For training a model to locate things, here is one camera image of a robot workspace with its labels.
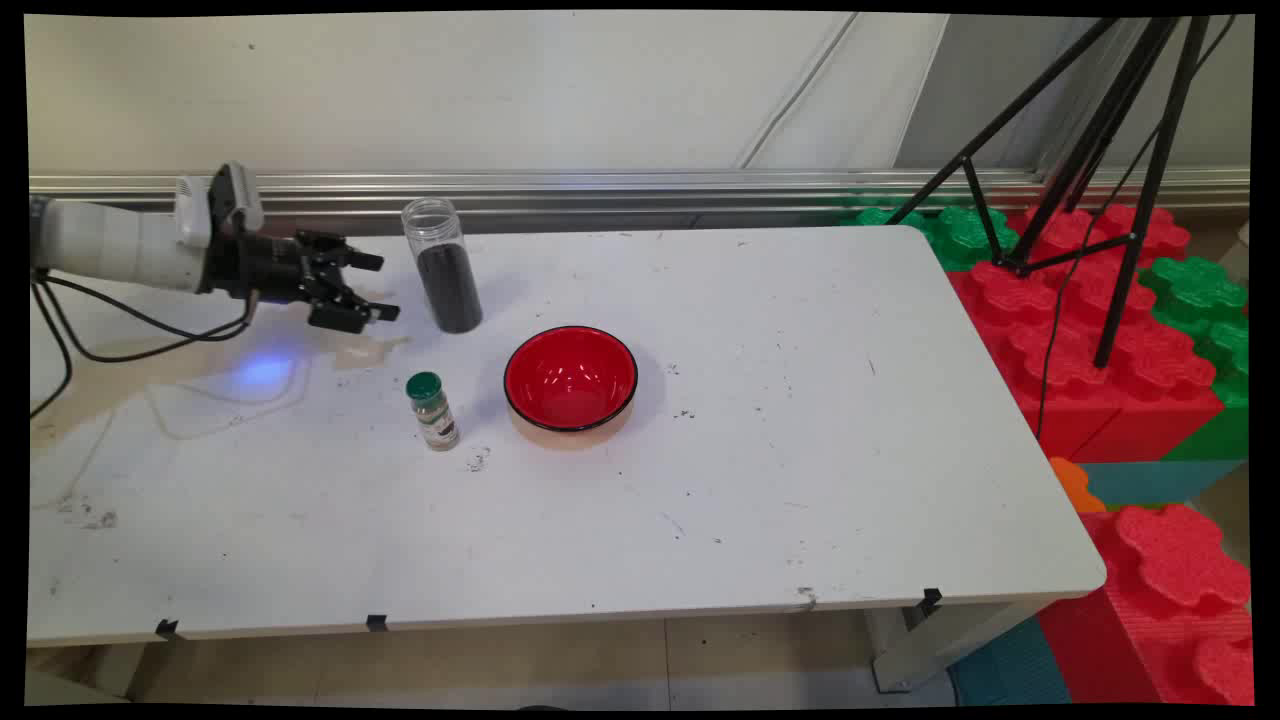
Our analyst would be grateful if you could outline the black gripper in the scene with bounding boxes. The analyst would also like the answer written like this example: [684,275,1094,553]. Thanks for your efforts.
[205,231,401,335]

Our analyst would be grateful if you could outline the clear plastic jar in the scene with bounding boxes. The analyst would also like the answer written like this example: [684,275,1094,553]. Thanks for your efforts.
[401,198,485,335]

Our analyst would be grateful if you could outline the black grains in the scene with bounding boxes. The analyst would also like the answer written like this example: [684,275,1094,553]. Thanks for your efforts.
[415,243,484,334]

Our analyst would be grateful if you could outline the spice bottle with green lid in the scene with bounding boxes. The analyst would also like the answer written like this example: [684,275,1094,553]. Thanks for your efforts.
[405,372,461,453]

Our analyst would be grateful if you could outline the red bowl with black rim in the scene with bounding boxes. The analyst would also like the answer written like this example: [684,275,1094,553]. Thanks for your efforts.
[502,325,639,451]

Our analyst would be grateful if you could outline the green foam block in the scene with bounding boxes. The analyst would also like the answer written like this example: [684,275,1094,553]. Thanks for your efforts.
[1140,255,1251,461]
[840,195,1021,273]

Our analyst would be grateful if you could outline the white table leg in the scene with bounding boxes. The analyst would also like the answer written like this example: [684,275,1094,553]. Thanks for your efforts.
[865,598,1051,694]

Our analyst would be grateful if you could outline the large red foam block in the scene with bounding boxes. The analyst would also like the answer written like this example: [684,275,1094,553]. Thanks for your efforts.
[945,203,1226,463]

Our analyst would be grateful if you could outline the orange foam piece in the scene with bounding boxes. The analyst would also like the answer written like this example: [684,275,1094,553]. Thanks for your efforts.
[1048,457,1109,514]

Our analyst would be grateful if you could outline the teal foam floor mat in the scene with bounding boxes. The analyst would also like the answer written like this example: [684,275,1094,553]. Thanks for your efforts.
[948,615,1071,706]

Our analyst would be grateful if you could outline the black tripod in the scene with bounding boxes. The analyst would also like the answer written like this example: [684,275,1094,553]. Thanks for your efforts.
[885,15,1211,369]

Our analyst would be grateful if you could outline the teal foam block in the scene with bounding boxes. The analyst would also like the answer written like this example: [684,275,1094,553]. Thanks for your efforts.
[1080,458,1246,507]

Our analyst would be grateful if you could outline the red foam block with knobs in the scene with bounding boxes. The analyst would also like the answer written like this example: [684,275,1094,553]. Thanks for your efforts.
[1035,503,1256,706]

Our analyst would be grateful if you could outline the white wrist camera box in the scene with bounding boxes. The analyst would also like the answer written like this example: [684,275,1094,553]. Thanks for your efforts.
[175,162,266,249]

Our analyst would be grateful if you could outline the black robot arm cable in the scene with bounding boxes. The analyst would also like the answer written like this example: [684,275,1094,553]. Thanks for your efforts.
[30,270,261,421]

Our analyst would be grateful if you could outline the aluminium wall rail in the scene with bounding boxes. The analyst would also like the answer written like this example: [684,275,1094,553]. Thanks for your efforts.
[30,168,1251,233]

